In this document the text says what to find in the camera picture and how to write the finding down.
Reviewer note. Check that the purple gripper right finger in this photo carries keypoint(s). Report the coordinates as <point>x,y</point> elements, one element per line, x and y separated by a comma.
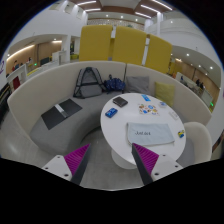
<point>145,160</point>

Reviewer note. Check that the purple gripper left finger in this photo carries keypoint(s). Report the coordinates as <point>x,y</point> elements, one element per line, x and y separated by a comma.
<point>77,162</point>

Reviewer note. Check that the small blue yellow toy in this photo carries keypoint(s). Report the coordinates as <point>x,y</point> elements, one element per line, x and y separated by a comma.
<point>181,133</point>

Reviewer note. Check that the curved grey booth sofa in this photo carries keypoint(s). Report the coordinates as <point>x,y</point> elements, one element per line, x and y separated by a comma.
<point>41,92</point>

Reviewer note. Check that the small white card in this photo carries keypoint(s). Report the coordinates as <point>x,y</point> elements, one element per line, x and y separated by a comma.
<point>174,115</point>

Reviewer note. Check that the white chair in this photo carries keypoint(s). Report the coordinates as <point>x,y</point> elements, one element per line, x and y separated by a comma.
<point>198,148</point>

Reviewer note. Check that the round white table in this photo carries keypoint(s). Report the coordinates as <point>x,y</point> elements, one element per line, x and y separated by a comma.
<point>115,129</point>

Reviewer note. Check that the blue box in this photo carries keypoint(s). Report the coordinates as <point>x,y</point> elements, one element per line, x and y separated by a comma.
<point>110,113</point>

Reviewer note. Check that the small blue white packet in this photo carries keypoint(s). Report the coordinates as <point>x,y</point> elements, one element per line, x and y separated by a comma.
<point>162,104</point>

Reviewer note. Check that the black wallet case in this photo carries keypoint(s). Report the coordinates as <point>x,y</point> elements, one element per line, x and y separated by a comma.
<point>120,101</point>

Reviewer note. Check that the light blue card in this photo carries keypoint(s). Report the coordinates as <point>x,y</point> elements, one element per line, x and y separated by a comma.
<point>146,98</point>

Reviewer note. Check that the yellow-green cushion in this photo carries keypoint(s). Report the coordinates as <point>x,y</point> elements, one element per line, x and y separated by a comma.
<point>165,92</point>

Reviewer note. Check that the grey cushion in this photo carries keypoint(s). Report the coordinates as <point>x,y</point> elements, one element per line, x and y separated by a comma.
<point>137,84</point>

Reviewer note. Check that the grey black backpack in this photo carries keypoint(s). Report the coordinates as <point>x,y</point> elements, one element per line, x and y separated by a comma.
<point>89,83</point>

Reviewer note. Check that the dark blue bag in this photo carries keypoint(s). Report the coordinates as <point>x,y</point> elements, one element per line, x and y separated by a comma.
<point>114,84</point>

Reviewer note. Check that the right yellow acoustic panel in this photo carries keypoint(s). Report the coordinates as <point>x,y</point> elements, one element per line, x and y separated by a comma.
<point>158,55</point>

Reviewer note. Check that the left yellow acoustic panel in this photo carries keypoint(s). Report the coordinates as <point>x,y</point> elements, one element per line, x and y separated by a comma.
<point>95,42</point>

